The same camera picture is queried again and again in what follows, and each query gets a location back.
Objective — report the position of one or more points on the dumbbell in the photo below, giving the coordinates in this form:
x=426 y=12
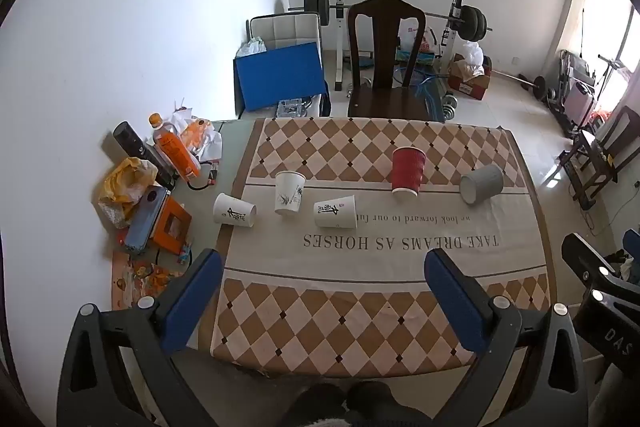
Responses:
x=449 y=103

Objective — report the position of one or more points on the cardboard box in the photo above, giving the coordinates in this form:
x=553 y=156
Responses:
x=470 y=84

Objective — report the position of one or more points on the yellow plastic bag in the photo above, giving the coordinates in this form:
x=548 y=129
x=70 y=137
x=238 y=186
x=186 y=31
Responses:
x=125 y=184

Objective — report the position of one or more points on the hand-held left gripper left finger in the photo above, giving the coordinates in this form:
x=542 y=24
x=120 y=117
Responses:
x=192 y=302

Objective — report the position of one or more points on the orange drink bottle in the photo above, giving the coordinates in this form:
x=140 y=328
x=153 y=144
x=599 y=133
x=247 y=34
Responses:
x=172 y=149

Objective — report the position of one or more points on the blue grey device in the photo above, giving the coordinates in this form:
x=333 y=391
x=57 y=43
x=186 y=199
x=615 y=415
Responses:
x=147 y=219

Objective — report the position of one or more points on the white barbell rack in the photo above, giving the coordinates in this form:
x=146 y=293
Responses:
x=341 y=22

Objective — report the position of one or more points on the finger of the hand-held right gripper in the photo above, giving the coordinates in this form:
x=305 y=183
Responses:
x=587 y=259
x=633 y=241

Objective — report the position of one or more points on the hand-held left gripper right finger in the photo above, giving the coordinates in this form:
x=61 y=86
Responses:
x=455 y=302

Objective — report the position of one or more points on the black cylinder bottle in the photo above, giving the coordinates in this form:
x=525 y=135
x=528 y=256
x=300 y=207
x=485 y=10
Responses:
x=142 y=152

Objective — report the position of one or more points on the paint stained board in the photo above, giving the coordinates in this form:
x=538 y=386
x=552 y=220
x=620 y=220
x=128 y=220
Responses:
x=145 y=279

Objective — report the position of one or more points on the white padded chair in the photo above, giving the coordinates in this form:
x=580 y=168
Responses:
x=287 y=29

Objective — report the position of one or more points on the small barbell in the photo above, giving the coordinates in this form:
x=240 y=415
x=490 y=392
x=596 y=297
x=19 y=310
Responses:
x=537 y=87

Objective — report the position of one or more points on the red ribbed paper cup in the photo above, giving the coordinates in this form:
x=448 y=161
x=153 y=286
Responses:
x=407 y=172

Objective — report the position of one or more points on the pink suitcase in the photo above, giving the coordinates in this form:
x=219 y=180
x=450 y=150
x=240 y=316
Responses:
x=580 y=99

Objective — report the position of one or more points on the white cup with black calligraphy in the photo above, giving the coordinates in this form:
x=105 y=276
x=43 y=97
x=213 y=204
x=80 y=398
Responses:
x=336 y=212
x=234 y=211

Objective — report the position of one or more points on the blue board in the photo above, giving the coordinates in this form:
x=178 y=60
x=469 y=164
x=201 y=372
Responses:
x=280 y=74

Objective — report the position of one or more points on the red and white plastic bag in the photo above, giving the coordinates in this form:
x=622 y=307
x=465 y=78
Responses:
x=412 y=38

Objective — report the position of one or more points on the grey paper cup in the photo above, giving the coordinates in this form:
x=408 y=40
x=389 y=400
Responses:
x=482 y=184

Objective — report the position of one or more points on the orange box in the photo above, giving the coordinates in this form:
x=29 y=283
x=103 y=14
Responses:
x=172 y=224

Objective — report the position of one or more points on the dark wooden chair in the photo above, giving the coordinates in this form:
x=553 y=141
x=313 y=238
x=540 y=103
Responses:
x=385 y=57

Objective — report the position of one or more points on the checkered tablecloth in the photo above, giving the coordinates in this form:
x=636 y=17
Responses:
x=380 y=297

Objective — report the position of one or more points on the dark wooden stool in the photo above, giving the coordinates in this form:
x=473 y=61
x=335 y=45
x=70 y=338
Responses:
x=592 y=159

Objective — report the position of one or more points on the white cup with bamboo print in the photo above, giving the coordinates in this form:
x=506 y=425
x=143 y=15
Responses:
x=289 y=194

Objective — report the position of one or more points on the white and orange crumpled bag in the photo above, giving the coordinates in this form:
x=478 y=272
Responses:
x=200 y=137

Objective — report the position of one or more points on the barbell with black plates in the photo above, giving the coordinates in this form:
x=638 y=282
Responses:
x=472 y=23

